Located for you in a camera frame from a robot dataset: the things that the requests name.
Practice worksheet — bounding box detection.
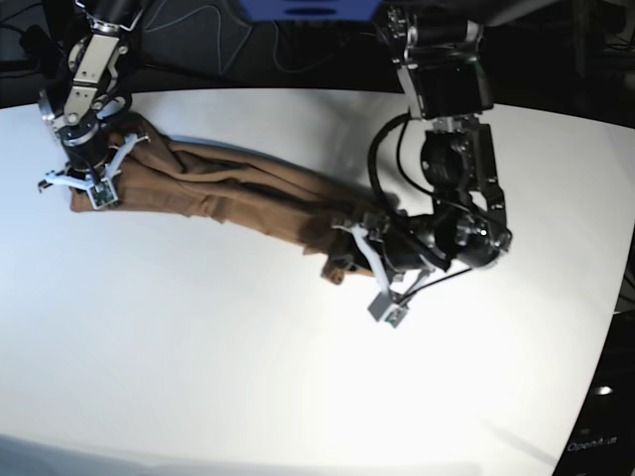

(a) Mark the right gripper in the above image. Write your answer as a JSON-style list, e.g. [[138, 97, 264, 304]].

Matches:
[[60, 128, 113, 179]]

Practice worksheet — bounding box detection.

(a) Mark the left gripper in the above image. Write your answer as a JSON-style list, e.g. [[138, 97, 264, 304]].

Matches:
[[328, 211, 463, 278]]

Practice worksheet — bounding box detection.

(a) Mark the brown T-shirt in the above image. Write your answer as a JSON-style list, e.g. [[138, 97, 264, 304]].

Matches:
[[67, 111, 398, 287]]

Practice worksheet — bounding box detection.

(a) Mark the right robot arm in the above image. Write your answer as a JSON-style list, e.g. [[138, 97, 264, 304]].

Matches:
[[38, 1, 148, 174]]

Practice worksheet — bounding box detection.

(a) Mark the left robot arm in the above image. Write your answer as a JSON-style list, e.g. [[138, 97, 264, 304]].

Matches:
[[322, 1, 512, 283]]

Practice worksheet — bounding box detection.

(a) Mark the blue plastic box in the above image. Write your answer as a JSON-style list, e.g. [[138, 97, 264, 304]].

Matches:
[[239, 0, 380, 22]]

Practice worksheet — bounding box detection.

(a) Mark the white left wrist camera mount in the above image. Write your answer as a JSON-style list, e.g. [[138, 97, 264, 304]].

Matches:
[[331, 219, 435, 328]]

